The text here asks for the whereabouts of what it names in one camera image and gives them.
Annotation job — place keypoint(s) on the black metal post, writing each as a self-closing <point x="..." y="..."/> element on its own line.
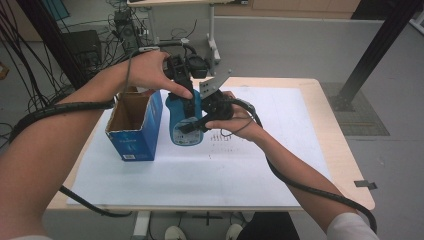
<point x="376" y="50"/>

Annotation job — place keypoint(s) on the blue plastic bottle white cap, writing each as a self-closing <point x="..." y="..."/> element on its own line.
<point x="176" y="115"/>

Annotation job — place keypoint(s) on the white table leg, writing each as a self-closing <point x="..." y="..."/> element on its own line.
<point x="141" y="225"/>

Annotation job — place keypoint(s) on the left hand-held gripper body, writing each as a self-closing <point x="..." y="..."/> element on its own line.
<point x="182" y="70"/>

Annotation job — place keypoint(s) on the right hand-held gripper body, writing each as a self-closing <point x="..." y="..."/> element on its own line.
<point x="218" y="105"/>

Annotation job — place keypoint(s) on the dark floor mat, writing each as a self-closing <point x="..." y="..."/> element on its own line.
<point x="366" y="116"/>

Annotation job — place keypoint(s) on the black computer tower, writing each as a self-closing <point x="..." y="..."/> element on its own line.
<point x="127" y="31"/>

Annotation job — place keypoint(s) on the white desk frame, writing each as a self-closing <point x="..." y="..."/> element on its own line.
<point x="213" y="43"/>

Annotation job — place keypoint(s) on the person's left hand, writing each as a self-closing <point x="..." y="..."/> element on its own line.
<point x="148" y="71"/>

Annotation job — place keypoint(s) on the person's white right sleeve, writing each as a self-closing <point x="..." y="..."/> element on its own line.
<point x="351" y="228"/>

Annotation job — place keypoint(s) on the white table mat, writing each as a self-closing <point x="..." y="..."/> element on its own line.
<point x="226" y="173"/>

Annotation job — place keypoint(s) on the white shoe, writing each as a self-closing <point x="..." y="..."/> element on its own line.
<point x="175" y="234"/>
<point x="234" y="232"/>

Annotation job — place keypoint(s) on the black equipment box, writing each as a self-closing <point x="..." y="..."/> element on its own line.
<point x="83" y="45"/>

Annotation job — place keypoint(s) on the person's right leg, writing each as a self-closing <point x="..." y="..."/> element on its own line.
<point x="270" y="227"/>

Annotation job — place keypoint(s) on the person's right hand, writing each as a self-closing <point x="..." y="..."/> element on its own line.
<point x="241" y="125"/>

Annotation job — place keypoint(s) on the blue cardboard box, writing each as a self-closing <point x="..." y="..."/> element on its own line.
<point x="140" y="136"/>

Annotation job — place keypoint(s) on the grey tape piece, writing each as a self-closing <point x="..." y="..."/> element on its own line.
<point x="365" y="184"/>

